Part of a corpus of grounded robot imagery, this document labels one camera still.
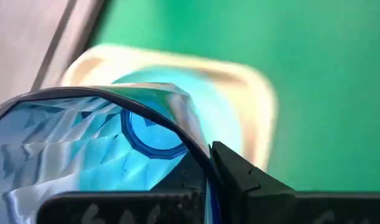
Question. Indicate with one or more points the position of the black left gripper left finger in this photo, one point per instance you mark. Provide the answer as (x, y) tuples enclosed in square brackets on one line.
[(115, 208)]

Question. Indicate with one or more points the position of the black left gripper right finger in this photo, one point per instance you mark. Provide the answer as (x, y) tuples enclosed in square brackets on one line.
[(270, 208)]

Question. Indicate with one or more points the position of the blue faceted plastic cup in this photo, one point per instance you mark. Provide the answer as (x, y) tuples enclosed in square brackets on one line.
[(68, 140)]

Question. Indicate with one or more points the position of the beige plastic tray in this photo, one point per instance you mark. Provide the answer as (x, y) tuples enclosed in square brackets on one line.
[(258, 102)]

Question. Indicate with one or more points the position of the green table mat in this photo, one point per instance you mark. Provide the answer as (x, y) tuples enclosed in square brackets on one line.
[(317, 62)]

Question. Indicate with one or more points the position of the black aluminium table frame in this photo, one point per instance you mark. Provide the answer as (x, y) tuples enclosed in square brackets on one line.
[(55, 43)]

